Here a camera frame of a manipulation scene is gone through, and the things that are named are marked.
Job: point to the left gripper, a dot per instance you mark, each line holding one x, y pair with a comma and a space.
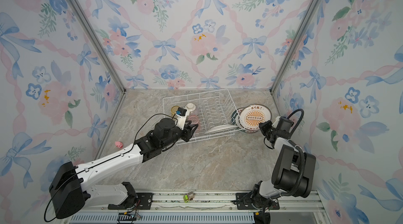
187, 131

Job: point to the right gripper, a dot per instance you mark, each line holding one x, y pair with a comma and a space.
263, 126

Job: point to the plate with orange pattern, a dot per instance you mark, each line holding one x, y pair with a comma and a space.
251, 116

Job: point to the plate green rim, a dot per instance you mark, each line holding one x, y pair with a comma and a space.
235, 118
248, 131

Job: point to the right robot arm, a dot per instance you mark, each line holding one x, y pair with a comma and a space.
294, 170

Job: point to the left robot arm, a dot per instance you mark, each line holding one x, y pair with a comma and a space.
70, 187

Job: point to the striped ceramic bowl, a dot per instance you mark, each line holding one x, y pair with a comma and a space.
190, 107

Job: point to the yellow glass cup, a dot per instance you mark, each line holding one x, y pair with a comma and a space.
174, 110

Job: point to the front white plate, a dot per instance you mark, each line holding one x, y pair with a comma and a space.
221, 128

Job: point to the green yellow toy car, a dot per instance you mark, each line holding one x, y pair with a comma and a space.
189, 196

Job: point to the pink pig toy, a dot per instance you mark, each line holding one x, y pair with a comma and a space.
119, 144

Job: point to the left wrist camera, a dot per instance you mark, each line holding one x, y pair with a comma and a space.
181, 113

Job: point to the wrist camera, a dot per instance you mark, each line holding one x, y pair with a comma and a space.
181, 113
283, 123

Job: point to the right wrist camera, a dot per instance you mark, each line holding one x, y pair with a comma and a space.
283, 123

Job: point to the white wire dish rack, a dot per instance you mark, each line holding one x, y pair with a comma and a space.
213, 108

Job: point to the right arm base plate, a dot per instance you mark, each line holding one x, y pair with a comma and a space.
246, 201

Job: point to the aluminium front rail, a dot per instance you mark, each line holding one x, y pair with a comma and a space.
206, 207

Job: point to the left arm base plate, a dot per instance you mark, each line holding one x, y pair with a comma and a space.
135, 201

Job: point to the right aluminium corner post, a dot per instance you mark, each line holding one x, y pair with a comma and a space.
312, 7

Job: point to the aluminium corner post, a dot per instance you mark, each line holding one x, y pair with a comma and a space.
312, 7
90, 32

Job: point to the left aluminium corner post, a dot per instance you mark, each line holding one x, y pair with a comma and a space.
90, 32

